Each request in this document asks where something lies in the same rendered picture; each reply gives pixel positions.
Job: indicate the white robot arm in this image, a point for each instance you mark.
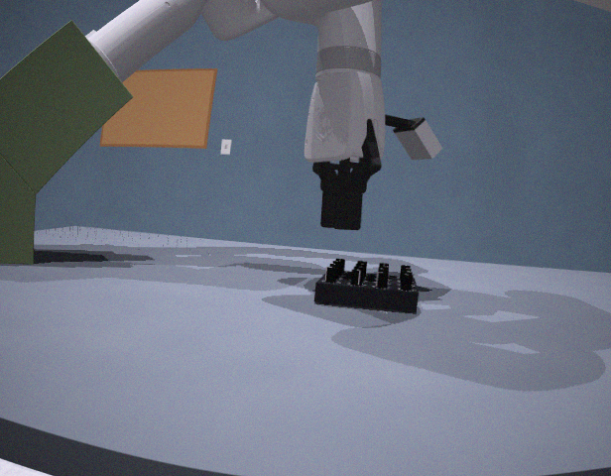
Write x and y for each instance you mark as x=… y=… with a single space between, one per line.
x=347 y=38

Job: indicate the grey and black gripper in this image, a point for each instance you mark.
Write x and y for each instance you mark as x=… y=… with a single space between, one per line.
x=346 y=114

